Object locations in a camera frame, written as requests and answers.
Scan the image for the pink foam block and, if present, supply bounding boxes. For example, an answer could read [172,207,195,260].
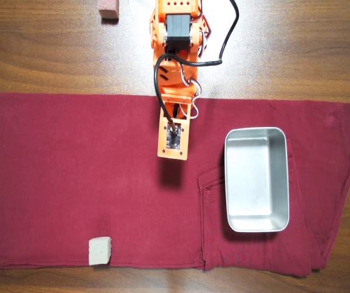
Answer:
[98,0,121,22]

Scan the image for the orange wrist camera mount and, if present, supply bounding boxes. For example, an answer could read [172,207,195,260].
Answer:
[157,93,192,161]

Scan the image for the rectangular metal tray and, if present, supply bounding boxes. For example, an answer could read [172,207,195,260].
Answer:
[223,126,291,234]

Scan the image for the dark red cloth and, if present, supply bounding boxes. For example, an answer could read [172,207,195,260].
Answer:
[0,92,350,278]

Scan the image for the white red servo wires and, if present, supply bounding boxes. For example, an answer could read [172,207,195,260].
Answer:
[179,60,202,120]
[196,12,214,59]

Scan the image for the white foam cube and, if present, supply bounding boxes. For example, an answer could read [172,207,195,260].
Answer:
[88,236,113,267]

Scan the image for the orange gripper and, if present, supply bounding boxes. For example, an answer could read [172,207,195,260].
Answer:
[160,85,200,120]

